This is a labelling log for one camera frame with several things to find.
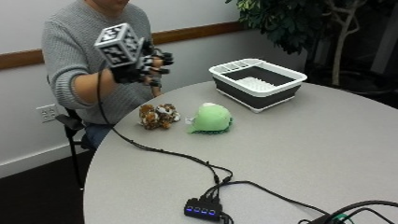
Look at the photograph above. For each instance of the green turtle soft toy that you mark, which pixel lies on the green turtle soft toy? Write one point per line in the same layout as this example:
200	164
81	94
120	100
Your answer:
210	119

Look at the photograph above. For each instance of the wooden wall rail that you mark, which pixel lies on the wooden wall rail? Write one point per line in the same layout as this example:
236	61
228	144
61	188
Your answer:
83	46

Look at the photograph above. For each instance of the the person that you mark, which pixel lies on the the person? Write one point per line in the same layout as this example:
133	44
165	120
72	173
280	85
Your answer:
65	40

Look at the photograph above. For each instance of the black usb hub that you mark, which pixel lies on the black usb hub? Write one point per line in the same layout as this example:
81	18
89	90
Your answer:
202	210

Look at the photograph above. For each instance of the white marker cube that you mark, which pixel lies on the white marker cube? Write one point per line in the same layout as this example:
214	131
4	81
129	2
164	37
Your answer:
118	43

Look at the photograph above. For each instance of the white wall outlet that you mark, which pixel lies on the white wall outlet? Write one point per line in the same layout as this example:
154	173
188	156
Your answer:
47	113

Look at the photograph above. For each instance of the brown tiger soft toy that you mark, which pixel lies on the brown tiger soft toy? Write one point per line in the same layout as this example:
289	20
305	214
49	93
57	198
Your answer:
158	116

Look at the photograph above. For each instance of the black chair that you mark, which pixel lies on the black chair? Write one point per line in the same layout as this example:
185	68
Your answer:
72	130

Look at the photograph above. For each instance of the green indoor tree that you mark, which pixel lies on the green indoor tree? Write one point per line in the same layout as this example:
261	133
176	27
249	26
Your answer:
290	21

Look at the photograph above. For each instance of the white and grey dish rack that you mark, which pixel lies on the white and grey dish rack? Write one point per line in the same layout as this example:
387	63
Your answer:
257	83

